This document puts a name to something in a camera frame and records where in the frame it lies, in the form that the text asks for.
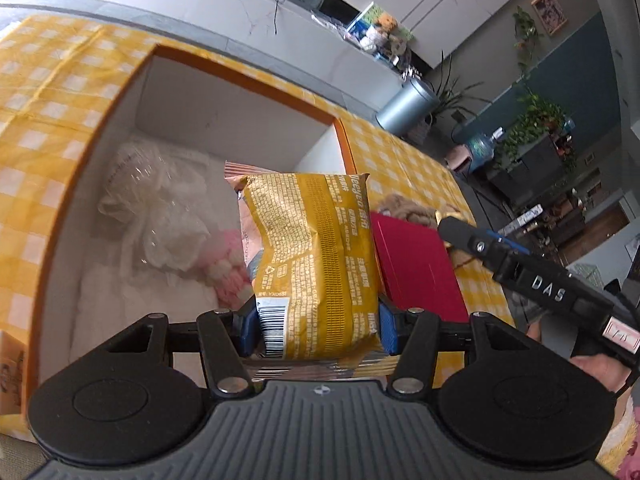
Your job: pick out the pale yellow soft toy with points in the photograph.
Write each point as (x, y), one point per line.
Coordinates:
(447, 212)

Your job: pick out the red flat box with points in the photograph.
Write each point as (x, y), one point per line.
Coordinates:
(415, 270)

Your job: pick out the white marble tv cabinet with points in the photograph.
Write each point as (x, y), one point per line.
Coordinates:
(200, 5)

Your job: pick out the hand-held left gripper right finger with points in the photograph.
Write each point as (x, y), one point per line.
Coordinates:
(387, 327)

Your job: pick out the green white box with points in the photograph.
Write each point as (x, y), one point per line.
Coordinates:
(362, 22)

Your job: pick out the clear plastic bag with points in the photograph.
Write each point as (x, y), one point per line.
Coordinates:
(150, 200)

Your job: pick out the framed wall picture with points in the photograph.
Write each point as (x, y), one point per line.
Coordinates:
(549, 10)

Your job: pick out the yellow snack bag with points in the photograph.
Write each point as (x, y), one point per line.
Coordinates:
(248, 240)

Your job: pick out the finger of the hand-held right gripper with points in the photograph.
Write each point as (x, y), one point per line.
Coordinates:
(500, 239)
(470, 242)

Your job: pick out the leafy plant on cabinet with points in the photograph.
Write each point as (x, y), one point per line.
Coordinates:
(535, 125)

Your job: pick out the brown plush toy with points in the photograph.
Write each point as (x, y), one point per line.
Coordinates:
(405, 206)

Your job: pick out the pink knitted toy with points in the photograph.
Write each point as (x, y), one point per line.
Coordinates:
(225, 260)

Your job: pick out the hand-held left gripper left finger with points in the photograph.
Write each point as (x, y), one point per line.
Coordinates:
(247, 330)

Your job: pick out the grey metal trash can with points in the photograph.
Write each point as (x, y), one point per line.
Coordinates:
(405, 107)

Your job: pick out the yellow snack packet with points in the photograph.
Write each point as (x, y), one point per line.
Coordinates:
(310, 260)

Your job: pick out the plant in woven basket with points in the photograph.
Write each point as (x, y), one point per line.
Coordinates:
(420, 130)

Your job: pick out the blue water jug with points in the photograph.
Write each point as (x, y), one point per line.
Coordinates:
(481, 146)

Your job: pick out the beige carton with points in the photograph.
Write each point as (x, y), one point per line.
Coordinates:
(10, 370)

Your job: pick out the white cardboard box orange rim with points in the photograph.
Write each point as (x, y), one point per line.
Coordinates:
(225, 110)

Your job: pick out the person's fuzzy clothing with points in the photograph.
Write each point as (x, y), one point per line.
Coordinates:
(625, 440)

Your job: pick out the white cloth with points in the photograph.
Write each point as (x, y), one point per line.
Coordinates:
(125, 305)

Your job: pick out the person's right hand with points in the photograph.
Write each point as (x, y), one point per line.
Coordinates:
(600, 372)

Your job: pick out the yellow checkered tablecloth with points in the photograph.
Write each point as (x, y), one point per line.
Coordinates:
(55, 90)

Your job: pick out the dark grey cabinet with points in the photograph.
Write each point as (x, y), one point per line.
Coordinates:
(537, 165)

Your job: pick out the hanging green plant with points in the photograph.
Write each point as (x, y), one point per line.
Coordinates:
(525, 35)

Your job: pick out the pink water jug stand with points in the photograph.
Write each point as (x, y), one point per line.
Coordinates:
(457, 157)

